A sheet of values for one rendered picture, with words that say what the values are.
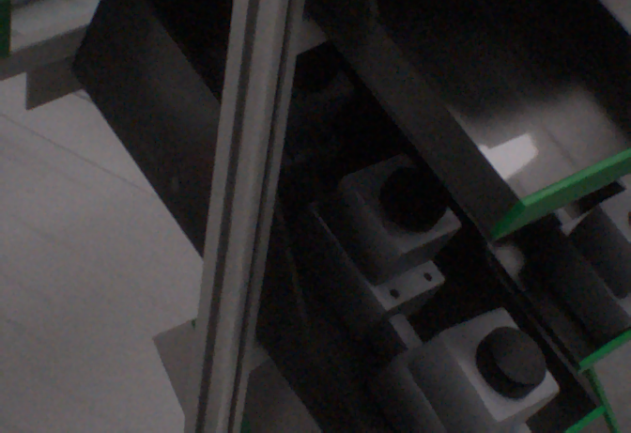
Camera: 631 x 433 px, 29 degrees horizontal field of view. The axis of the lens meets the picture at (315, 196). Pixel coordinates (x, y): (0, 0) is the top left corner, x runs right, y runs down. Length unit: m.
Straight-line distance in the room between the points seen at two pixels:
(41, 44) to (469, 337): 0.26
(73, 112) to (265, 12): 1.08
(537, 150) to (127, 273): 0.80
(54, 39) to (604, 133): 0.28
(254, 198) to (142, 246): 0.80
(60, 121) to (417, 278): 0.97
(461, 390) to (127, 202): 0.87
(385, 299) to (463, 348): 0.05
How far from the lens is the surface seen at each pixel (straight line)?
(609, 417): 0.81
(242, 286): 0.51
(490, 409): 0.51
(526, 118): 0.49
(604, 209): 0.65
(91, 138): 1.46
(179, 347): 0.61
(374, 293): 0.55
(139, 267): 1.24
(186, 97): 0.54
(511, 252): 0.68
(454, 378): 0.52
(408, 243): 0.54
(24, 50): 0.62
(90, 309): 1.18
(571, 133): 0.50
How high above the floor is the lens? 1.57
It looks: 31 degrees down
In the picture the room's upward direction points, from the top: 10 degrees clockwise
